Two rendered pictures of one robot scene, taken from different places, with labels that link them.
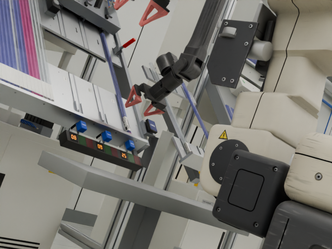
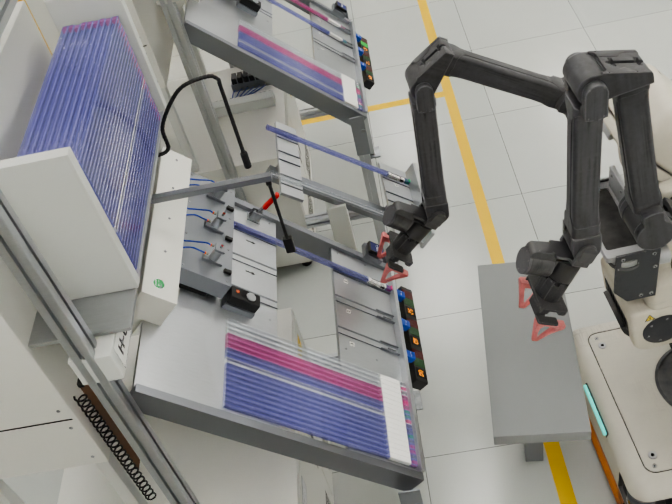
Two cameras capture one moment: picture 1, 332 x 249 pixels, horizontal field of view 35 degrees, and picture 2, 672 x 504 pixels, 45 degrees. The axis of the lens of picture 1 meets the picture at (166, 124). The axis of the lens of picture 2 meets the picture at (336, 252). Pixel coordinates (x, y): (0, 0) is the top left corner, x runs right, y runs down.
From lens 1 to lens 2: 2.20 m
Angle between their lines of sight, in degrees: 59
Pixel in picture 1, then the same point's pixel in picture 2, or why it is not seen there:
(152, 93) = (407, 253)
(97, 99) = (357, 307)
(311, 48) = not seen: outside the picture
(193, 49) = (442, 197)
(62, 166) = (545, 437)
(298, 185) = not seen: outside the picture
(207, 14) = (433, 156)
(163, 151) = (346, 225)
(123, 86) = (299, 239)
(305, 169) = not seen: outside the picture
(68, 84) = (357, 342)
